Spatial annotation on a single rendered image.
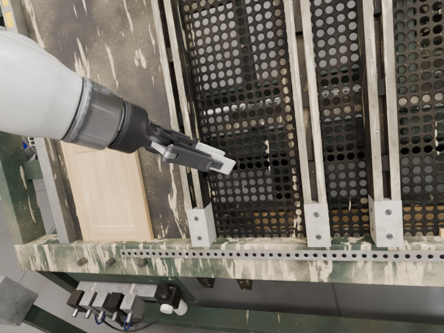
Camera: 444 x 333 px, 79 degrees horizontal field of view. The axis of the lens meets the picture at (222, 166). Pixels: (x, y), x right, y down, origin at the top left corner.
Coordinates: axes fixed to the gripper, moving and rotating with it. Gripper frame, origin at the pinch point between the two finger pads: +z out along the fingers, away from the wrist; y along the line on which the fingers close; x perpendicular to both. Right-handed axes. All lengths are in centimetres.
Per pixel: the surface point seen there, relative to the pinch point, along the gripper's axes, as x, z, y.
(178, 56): -14.5, 0.8, 36.9
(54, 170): 45, -10, 67
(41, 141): 36, -17, 72
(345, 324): 49, 105, -14
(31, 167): 54, -15, 85
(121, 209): 42, 10, 43
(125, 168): 27, 5, 46
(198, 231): 28.6, 22.5, 15.7
